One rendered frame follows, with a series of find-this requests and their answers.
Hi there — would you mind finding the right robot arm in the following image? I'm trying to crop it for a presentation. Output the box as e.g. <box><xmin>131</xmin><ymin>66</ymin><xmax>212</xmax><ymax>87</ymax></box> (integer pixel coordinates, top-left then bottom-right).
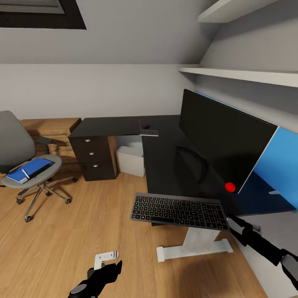
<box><xmin>227</xmin><ymin>213</ymin><xmax>298</xmax><ymax>291</ymax></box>

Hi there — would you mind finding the monitor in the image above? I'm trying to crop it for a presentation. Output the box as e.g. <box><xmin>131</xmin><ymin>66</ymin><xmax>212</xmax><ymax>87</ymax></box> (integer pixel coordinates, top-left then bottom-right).
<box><xmin>176</xmin><ymin>88</ymin><xmax>279</xmax><ymax>194</ymax></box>

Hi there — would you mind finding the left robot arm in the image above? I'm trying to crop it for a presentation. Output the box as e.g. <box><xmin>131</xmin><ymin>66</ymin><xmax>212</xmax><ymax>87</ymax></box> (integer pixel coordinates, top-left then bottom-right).
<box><xmin>69</xmin><ymin>251</ymin><xmax>122</xmax><ymax>298</ymax></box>

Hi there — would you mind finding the folder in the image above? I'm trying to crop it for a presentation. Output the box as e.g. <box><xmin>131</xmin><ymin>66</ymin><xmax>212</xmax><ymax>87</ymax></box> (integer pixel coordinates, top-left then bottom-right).
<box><xmin>6</xmin><ymin>157</ymin><xmax>53</xmax><ymax>184</ymax></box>

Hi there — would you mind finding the swivel chair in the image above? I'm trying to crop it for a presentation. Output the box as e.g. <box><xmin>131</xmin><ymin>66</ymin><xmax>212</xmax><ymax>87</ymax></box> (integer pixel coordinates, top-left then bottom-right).
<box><xmin>0</xmin><ymin>111</ymin><xmax>77</xmax><ymax>222</ymax></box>

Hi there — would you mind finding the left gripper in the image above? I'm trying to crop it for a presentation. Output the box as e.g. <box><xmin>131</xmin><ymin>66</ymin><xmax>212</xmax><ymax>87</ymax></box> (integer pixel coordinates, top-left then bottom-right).
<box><xmin>87</xmin><ymin>260</ymin><xmax>122</xmax><ymax>290</ymax></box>

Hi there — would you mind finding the keyboard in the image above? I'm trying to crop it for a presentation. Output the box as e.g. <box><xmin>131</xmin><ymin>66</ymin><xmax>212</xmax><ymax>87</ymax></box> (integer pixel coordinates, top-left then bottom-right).
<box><xmin>130</xmin><ymin>192</ymin><xmax>231</xmax><ymax>231</ymax></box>

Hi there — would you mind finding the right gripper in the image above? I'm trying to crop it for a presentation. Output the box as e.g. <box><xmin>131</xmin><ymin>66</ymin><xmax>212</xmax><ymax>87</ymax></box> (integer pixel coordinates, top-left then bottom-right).
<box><xmin>227</xmin><ymin>213</ymin><xmax>270</xmax><ymax>256</ymax></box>

